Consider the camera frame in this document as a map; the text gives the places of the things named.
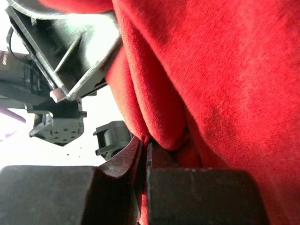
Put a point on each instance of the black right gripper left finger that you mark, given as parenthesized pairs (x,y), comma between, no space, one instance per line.
(109,194)

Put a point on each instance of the dark red t shirt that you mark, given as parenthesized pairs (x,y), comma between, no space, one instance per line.
(215,82)

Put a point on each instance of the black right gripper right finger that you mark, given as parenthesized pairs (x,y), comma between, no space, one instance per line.
(189,196)

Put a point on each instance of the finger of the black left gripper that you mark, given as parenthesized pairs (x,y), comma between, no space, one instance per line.
(73,51)

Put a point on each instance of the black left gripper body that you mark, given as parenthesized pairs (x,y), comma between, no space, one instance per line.
(23,86)

